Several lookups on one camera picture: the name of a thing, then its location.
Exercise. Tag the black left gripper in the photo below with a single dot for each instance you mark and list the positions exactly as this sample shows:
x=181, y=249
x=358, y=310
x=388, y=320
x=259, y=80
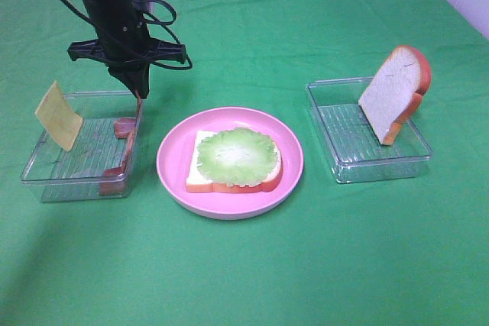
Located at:
x=120, y=57

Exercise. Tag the bacon strip toy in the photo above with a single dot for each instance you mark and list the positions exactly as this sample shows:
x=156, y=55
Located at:
x=114, y=178
x=123, y=127

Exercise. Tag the yellow cheese slice toy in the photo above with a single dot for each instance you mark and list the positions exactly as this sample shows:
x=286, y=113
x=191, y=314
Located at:
x=58, y=118

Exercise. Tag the bread slice toy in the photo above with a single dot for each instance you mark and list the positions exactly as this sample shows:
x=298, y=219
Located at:
x=395, y=92
x=198, y=181

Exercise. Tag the green lettuce leaf toy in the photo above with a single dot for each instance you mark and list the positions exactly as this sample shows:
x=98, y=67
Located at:
x=237, y=156

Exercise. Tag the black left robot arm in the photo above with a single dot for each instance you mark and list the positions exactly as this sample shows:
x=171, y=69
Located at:
x=123, y=42

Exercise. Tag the pink round plate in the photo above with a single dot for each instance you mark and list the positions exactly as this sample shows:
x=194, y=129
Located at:
x=217, y=200

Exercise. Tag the clear left ingredient tray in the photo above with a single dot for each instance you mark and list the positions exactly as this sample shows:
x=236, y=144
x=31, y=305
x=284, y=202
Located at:
x=54, y=175

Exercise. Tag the clear right bread tray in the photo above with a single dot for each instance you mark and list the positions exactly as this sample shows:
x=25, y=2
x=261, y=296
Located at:
x=349, y=144

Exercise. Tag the leaning bread slice toy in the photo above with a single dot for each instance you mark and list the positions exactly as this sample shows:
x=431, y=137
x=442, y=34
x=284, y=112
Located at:
x=395, y=92

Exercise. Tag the green tablecloth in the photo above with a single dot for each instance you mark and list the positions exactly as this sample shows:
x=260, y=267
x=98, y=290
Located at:
x=403, y=252

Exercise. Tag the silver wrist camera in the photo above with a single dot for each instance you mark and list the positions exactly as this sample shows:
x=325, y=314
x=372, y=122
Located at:
x=144, y=7

